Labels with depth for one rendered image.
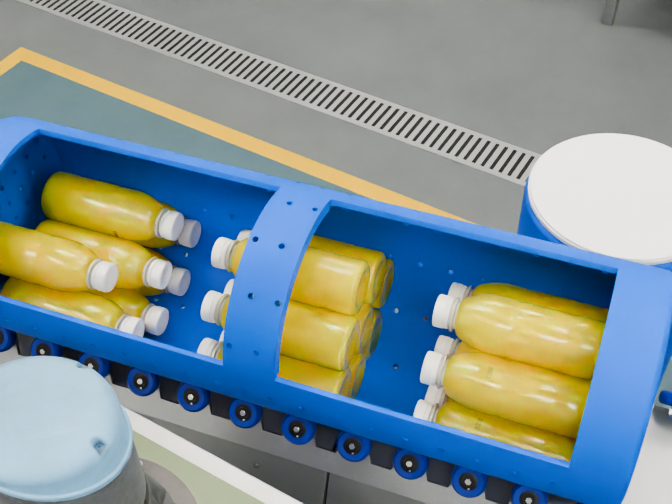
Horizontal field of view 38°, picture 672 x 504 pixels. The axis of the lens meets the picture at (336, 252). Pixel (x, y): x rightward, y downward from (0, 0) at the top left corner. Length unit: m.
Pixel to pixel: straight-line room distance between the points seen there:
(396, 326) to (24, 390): 0.69
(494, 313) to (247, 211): 0.42
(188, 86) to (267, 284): 2.36
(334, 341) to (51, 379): 0.47
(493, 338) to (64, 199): 0.61
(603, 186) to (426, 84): 1.94
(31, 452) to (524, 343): 0.59
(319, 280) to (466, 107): 2.20
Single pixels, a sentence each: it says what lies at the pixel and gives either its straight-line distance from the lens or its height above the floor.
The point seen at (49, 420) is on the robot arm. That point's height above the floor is 1.44.
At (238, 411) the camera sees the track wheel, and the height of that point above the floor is 0.97.
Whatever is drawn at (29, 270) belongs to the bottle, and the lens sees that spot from 1.31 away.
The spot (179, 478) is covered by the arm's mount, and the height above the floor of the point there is 1.21.
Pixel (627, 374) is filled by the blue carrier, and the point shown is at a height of 1.21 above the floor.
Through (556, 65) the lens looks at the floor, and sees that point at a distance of 3.54.
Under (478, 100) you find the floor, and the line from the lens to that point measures 3.34.
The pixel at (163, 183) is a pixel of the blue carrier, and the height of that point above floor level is 1.09.
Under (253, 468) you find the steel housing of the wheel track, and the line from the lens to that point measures 1.35.
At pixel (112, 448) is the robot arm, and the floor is 1.41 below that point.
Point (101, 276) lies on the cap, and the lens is 1.27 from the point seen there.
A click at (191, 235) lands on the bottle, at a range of 1.37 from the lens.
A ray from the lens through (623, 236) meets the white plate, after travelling 1.44.
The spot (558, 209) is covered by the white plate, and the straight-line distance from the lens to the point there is 1.45.
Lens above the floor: 2.03
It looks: 47 degrees down
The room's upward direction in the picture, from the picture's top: 1 degrees counter-clockwise
